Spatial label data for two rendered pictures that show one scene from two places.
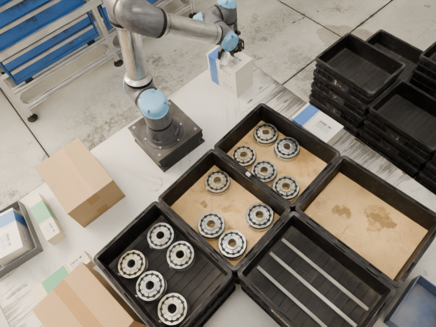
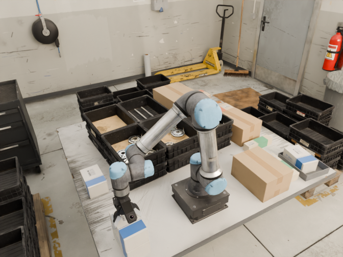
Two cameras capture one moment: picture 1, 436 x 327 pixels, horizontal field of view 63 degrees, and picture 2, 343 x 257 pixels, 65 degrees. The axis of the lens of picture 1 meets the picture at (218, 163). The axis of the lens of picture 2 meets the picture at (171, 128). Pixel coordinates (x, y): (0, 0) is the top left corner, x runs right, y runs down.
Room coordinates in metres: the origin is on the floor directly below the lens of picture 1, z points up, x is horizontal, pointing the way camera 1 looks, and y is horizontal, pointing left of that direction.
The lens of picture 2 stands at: (2.20, 0.12, 1.96)
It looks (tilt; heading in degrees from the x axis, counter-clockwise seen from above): 32 degrees down; 183
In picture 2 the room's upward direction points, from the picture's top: 2 degrees counter-clockwise
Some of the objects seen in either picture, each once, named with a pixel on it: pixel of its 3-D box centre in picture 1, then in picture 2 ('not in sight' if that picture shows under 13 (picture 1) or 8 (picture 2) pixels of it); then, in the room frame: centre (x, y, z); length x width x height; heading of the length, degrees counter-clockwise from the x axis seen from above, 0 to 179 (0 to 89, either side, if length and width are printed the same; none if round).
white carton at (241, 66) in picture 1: (230, 63); (128, 226); (1.32, -0.16, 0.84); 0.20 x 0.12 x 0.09; 34
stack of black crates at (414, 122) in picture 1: (405, 130); (9, 239); (1.04, -1.11, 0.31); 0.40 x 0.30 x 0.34; 31
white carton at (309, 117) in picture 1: (315, 128); (94, 180); (0.90, -0.47, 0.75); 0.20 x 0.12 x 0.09; 33
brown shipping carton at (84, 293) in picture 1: (91, 318); (237, 126); (0.27, 0.56, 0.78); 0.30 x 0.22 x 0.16; 38
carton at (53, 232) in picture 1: (45, 218); (281, 166); (0.73, 0.78, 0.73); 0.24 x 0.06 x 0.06; 28
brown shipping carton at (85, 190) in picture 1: (81, 181); (260, 172); (0.85, 0.61, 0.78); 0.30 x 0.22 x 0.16; 31
